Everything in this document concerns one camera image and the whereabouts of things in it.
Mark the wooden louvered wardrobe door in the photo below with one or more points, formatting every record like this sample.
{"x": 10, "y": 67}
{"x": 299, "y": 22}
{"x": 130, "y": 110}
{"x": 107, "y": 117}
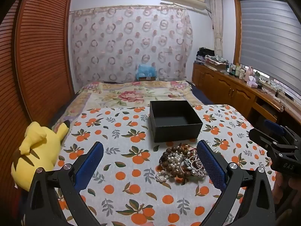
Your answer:
{"x": 42, "y": 51}

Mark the cream window curtain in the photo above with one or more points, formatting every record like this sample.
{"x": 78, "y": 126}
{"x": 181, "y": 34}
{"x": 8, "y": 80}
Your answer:
{"x": 217, "y": 23}

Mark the wooden window frame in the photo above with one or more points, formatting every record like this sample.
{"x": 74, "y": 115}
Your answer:
{"x": 237, "y": 28}

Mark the blue plastic bag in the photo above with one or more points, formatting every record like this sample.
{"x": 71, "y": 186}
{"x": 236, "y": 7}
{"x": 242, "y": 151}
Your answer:
{"x": 147, "y": 70}

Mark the pile of mixed jewelry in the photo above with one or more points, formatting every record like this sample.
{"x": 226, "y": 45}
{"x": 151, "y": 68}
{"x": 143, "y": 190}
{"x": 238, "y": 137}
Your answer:
{"x": 174, "y": 164}

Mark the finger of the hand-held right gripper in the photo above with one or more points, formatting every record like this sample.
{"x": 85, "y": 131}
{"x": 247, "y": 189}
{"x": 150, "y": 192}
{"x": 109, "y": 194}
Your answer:
{"x": 261, "y": 137}
{"x": 274, "y": 126}

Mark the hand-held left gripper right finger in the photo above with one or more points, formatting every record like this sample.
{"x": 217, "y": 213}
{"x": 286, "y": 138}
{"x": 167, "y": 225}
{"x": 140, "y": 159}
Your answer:
{"x": 211, "y": 167}

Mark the dark blue bed sheet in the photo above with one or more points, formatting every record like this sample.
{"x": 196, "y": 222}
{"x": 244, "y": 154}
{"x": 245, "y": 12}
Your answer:
{"x": 202, "y": 96}

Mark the row of cosmetic bottles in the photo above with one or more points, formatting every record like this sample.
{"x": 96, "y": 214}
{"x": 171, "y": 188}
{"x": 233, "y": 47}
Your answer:
{"x": 238, "y": 71}

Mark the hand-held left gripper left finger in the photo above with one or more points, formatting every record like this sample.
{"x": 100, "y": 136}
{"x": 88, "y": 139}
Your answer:
{"x": 90, "y": 163}

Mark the orange fruit print tablecloth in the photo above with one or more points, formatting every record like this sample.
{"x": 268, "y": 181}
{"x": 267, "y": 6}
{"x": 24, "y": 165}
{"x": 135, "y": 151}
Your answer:
{"x": 122, "y": 146}

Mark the yellow plush toy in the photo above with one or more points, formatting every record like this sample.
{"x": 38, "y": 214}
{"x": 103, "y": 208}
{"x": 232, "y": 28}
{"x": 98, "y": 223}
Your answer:
{"x": 40, "y": 150}

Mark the pile of dark clothes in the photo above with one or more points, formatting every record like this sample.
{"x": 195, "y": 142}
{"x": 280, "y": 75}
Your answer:
{"x": 204, "y": 53}

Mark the floral bed blanket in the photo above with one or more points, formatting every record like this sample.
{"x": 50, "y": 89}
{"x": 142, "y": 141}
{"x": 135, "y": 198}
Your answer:
{"x": 122, "y": 94}

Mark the circle patterned sheer curtain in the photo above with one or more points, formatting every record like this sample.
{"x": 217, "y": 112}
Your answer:
{"x": 131, "y": 42}

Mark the stack of folded light clothes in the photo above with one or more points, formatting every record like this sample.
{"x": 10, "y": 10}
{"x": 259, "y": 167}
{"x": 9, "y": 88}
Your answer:
{"x": 216, "y": 62}

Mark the long wooden cabinet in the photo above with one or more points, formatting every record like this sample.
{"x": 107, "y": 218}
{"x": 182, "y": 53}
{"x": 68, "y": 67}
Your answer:
{"x": 223, "y": 84}

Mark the black square box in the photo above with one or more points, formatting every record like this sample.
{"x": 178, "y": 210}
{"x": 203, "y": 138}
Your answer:
{"x": 175, "y": 131}

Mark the small cardboard box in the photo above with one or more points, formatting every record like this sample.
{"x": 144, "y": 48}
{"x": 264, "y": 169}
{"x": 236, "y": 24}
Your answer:
{"x": 147, "y": 78}

